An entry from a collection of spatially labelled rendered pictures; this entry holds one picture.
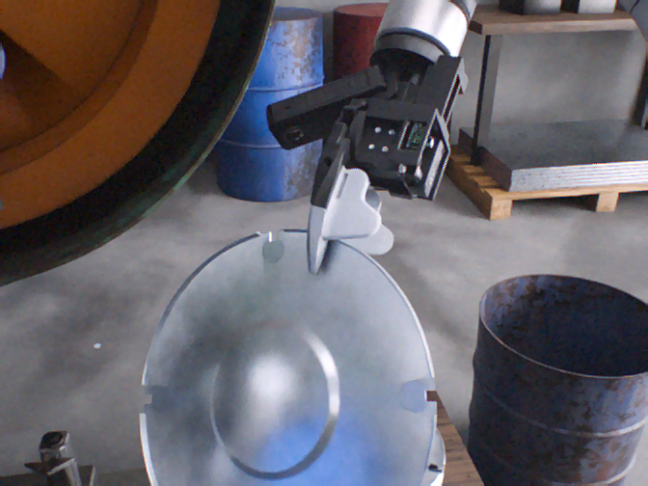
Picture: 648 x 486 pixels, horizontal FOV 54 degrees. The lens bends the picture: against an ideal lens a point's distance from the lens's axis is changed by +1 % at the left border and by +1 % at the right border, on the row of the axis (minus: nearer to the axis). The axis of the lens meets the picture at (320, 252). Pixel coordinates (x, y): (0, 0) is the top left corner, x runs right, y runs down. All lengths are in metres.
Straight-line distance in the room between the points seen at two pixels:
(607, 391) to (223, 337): 1.01
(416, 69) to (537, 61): 3.68
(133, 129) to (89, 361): 1.57
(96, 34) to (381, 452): 0.52
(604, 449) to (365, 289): 1.12
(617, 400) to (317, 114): 1.05
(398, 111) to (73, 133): 0.38
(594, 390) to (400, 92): 0.98
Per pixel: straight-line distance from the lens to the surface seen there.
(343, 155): 0.52
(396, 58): 0.57
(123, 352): 2.25
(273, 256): 0.56
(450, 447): 1.36
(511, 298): 1.72
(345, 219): 0.51
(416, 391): 0.48
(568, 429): 1.50
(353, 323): 0.51
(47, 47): 0.77
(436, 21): 0.58
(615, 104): 4.60
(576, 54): 4.35
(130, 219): 0.74
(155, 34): 0.71
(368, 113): 0.53
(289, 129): 0.58
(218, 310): 0.58
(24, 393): 2.19
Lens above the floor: 1.29
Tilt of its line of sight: 28 degrees down
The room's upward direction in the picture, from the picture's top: straight up
